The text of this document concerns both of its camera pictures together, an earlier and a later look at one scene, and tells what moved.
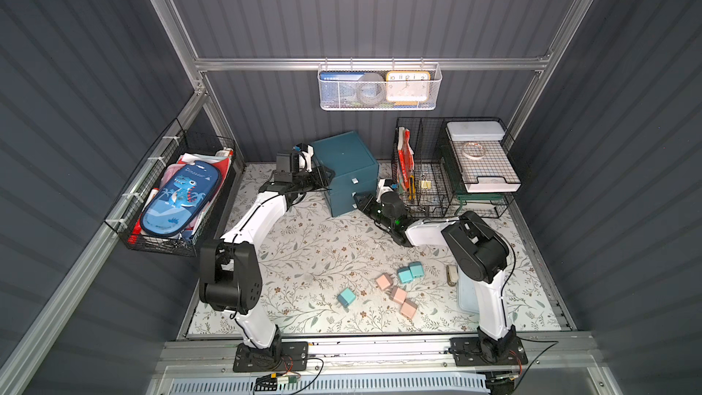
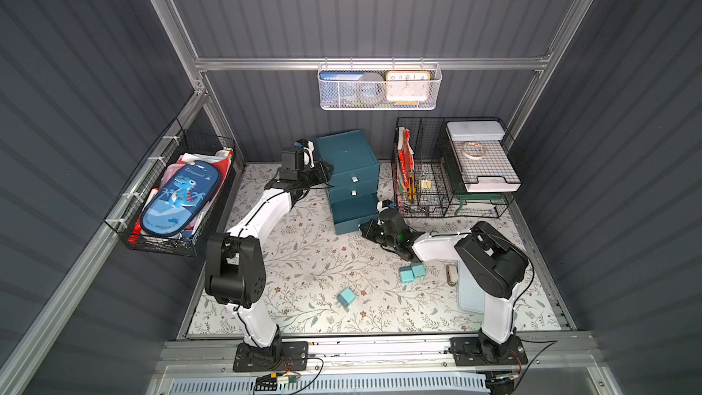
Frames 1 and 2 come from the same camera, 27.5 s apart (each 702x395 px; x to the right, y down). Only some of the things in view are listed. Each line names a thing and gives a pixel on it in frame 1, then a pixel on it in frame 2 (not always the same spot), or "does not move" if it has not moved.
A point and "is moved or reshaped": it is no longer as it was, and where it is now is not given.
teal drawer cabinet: [356, 170] is moved or reshaped
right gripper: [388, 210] -> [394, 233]
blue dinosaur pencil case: [179, 198] does not move
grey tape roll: [370, 88] does not move
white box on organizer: [475, 131] does not move
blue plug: [405, 274] does not move
